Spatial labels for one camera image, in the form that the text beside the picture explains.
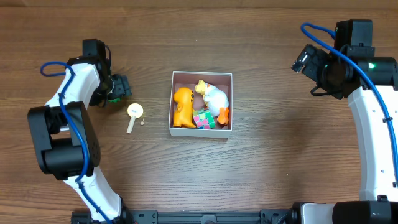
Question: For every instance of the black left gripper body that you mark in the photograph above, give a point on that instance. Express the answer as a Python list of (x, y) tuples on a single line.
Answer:
[(123, 88)]

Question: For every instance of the white box pink interior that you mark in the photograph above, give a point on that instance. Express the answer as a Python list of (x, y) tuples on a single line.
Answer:
[(223, 81)]

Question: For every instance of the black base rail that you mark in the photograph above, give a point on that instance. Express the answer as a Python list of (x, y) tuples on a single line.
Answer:
[(154, 217)]

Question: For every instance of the orange dinosaur toy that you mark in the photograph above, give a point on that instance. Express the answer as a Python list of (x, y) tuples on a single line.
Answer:
[(183, 113)]

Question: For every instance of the colourful puzzle cube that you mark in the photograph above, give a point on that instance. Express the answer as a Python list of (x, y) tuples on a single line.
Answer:
[(203, 119)]

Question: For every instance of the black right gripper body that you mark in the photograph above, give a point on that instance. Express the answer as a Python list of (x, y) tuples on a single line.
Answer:
[(306, 62)]

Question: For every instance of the white plush duck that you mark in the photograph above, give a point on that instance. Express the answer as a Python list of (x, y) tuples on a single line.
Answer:
[(215, 100)]

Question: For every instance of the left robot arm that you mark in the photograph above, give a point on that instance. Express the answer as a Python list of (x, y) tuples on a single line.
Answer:
[(65, 142)]

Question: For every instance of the green round plastic toy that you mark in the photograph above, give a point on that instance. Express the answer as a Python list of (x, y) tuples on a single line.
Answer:
[(114, 100)]

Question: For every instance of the yellow wooden rattle drum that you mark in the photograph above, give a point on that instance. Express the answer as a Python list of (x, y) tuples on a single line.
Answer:
[(135, 111)]

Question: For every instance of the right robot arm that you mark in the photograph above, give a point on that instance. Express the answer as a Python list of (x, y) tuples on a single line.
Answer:
[(369, 84)]

